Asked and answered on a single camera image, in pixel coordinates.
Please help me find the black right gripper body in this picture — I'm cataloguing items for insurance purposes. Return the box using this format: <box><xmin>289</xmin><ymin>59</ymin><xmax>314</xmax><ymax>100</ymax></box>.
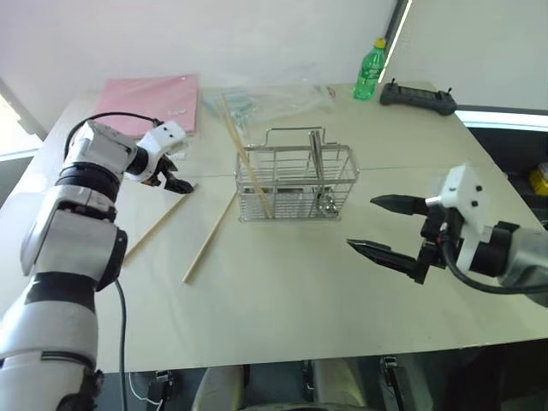
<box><xmin>412</xmin><ymin>195</ymin><xmax>467</xmax><ymax>286</ymax></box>

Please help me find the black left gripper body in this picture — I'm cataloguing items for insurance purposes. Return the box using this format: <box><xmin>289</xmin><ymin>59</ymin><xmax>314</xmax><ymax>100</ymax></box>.
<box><xmin>143</xmin><ymin>154</ymin><xmax>171</xmax><ymax>189</ymax></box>

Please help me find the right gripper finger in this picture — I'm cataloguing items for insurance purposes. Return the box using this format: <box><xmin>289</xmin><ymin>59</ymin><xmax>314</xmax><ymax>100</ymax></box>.
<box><xmin>346</xmin><ymin>238</ymin><xmax>420</xmax><ymax>276</ymax></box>
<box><xmin>369</xmin><ymin>194</ymin><xmax>426</xmax><ymax>216</ymax></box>

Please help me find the metal spoon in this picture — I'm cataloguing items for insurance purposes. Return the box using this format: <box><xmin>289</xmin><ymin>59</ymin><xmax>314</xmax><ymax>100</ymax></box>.
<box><xmin>307</xmin><ymin>129</ymin><xmax>340</xmax><ymax>215</ymax></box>

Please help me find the wooden chopstick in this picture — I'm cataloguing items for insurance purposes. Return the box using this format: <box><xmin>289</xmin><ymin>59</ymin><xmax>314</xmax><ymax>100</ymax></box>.
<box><xmin>217</xmin><ymin>100</ymin><xmax>269</xmax><ymax>219</ymax></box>
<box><xmin>182</xmin><ymin>191</ymin><xmax>240</xmax><ymax>284</ymax></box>
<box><xmin>122</xmin><ymin>184</ymin><xmax>200</xmax><ymax>263</ymax></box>
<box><xmin>221</xmin><ymin>93</ymin><xmax>273</xmax><ymax>218</ymax></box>

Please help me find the pink folder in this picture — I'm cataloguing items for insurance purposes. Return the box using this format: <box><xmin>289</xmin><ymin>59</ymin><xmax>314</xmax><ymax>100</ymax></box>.
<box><xmin>92</xmin><ymin>73</ymin><xmax>202</xmax><ymax>140</ymax></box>

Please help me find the pale blue packet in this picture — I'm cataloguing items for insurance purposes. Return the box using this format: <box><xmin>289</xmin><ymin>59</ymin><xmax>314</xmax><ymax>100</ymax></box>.
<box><xmin>202</xmin><ymin>87</ymin><xmax>254</xmax><ymax>126</ymax></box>

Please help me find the black remote controller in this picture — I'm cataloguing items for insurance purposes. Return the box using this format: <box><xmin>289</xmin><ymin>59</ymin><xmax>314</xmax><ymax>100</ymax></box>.
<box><xmin>379</xmin><ymin>78</ymin><xmax>459</xmax><ymax>117</ymax></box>

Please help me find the yellow object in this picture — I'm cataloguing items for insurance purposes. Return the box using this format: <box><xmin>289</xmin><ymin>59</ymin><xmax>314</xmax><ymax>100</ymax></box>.
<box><xmin>528</xmin><ymin>162</ymin><xmax>548</xmax><ymax>194</ymax></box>

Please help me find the black table clamp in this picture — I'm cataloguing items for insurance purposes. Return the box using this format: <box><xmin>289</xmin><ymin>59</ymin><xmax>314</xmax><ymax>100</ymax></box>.
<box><xmin>378</xmin><ymin>355</ymin><xmax>407</xmax><ymax>411</ymax></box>
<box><xmin>146</xmin><ymin>369</ymin><xmax>175</xmax><ymax>407</ymax></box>

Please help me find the green plastic bottle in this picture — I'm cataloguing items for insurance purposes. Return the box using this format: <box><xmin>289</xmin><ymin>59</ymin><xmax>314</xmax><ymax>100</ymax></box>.
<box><xmin>352</xmin><ymin>37</ymin><xmax>389</xmax><ymax>102</ymax></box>

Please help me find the clear plastic bag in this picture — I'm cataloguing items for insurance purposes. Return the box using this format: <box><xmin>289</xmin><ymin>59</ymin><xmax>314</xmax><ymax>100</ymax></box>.
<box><xmin>200</xmin><ymin>83</ymin><xmax>337</xmax><ymax>129</ymax></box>

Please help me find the grey rounded shape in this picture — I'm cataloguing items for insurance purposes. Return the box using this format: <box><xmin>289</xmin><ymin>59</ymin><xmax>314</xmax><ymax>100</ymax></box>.
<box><xmin>189</xmin><ymin>364</ymin><xmax>252</xmax><ymax>411</ymax></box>
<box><xmin>311</xmin><ymin>358</ymin><xmax>370</xmax><ymax>408</ymax></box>

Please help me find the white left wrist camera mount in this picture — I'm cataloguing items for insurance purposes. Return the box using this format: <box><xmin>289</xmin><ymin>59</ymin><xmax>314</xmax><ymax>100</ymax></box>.
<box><xmin>135</xmin><ymin>120</ymin><xmax>188</xmax><ymax>184</ymax></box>

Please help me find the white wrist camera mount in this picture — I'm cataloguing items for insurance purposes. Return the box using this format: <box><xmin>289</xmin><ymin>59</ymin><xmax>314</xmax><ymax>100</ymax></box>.
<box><xmin>135</xmin><ymin>120</ymin><xmax>188</xmax><ymax>184</ymax></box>
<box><xmin>439</xmin><ymin>163</ymin><xmax>494</xmax><ymax>275</ymax></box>

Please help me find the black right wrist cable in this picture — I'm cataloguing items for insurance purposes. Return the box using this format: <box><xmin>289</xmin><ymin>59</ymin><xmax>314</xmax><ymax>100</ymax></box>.
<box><xmin>439</xmin><ymin>234</ymin><xmax>548</xmax><ymax>296</ymax></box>

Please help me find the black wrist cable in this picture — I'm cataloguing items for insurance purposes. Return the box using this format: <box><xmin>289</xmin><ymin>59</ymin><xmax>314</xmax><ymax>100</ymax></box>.
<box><xmin>63</xmin><ymin>111</ymin><xmax>164</xmax><ymax>159</ymax></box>
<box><xmin>439</xmin><ymin>234</ymin><xmax>548</xmax><ymax>296</ymax></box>

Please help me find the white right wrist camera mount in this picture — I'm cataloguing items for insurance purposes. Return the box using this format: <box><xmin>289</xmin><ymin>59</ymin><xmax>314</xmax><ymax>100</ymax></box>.
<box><xmin>439</xmin><ymin>163</ymin><xmax>494</xmax><ymax>275</ymax></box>

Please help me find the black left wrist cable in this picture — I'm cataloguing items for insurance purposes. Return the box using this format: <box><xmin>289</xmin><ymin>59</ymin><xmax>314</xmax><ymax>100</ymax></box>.
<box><xmin>63</xmin><ymin>111</ymin><xmax>164</xmax><ymax>159</ymax></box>

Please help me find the metal wire basket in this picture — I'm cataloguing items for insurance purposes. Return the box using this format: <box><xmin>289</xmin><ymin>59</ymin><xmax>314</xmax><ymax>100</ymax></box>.
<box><xmin>234</xmin><ymin>126</ymin><xmax>361</xmax><ymax>224</ymax></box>

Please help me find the black hanging arm cable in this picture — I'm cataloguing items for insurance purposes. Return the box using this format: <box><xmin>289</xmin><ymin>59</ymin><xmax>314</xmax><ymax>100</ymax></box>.
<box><xmin>112</xmin><ymin>278</ymin><xmax>128</xmax><ymax>411</ymax></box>

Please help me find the thin white cable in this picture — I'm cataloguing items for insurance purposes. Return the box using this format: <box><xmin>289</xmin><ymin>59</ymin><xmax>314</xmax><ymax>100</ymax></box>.
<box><xmin>127</xmin><ymin>372</ymin><xmax>164</xmax><ymax>407</ymax></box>

